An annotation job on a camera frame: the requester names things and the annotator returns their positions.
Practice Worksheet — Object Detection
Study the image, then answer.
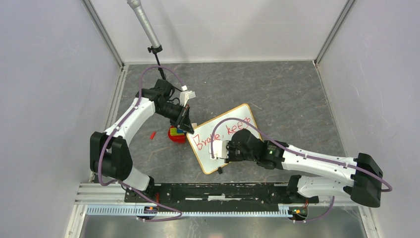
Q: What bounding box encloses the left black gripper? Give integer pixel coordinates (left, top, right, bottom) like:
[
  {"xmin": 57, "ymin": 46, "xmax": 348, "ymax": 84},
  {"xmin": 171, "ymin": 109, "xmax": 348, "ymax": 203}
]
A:
[{"xmin": 157, "ymin": 102, "xmax": 194, "ymax": 134}]

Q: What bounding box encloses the yellow framed whiteboard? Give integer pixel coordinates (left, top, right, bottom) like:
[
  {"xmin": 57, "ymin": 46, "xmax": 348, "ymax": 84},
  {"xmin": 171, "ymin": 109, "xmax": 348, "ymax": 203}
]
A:
[{"xmin": 187, "ymin": 104, "xmax": 262, "ymax": 175}]

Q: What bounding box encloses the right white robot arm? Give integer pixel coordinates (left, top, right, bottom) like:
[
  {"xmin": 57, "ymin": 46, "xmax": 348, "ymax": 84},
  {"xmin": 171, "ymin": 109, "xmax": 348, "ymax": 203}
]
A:
[{"xmin": 214, "ymin": 129, "xmax": 384, "ymax": 208}]

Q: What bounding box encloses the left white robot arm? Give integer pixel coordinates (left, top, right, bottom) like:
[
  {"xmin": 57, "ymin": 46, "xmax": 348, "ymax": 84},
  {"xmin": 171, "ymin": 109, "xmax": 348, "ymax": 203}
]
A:
[{"xmin": 90, "ymin": 79, "xmax": 196, "ymax": 202}]

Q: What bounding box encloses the green toy brick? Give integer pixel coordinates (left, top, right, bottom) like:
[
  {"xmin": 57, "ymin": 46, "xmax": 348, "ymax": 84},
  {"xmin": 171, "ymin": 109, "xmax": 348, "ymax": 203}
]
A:
[{"xmin": 169, "ymin": 128, "xmax": 178, "ymax": 136}]

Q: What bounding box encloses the red toy plate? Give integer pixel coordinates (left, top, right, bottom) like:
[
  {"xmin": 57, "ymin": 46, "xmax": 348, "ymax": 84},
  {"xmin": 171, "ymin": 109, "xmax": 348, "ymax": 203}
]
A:
[{"xmin": 167, "ymin": 126, "xmax": 186, "ymax": 143}]

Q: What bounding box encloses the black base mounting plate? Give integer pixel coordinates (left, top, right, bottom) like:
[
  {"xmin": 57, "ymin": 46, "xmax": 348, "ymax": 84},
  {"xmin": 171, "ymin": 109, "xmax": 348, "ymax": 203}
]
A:
[{"xmin": 145, "ymin": 182, "xmax": 319, "ymax": 213}]

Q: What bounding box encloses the silver microphone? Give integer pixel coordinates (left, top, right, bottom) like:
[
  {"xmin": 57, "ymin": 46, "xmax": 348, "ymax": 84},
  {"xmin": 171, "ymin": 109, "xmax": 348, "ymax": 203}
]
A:
[{"xmin": 127, "ymin": 0, "xmax": 161, "ymax": 49}]

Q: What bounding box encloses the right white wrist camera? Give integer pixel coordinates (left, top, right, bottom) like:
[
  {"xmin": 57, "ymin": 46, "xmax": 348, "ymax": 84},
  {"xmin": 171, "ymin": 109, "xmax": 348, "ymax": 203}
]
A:
[{"xmin": 209, "ymin": 140, "xmax": 228, "ymax": 160}]

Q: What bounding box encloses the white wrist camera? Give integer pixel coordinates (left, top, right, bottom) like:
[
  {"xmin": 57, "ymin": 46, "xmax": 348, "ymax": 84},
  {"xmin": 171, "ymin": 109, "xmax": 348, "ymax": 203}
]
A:
[
  {"xmin": 209, "ymin": 140, "xmax": 228, "ymax": 160},
  {"xmin": 179, "ymin": 85, "xmax": 196, "ymax": 107}
]

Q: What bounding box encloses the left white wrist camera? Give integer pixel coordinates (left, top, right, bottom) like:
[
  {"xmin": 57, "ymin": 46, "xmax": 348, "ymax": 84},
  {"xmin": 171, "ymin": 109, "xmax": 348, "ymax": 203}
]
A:
[{"xmin": 179, "ymin": 85, "xmax": 196, "ymax": 107}]

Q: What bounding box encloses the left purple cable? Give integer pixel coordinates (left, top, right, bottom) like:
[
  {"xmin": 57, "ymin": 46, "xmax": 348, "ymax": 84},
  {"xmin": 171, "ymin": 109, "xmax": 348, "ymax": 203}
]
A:
[{"xmin": 98, "ymin": 65, "xmax": 188, "ymax": 223}]

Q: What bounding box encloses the slotted cable duct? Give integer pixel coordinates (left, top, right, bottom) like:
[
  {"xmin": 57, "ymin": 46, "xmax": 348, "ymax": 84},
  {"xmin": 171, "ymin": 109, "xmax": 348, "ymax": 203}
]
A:
[{"xmin": 86, "ymin": 205, "xmax": 303, "ymax": 218}]

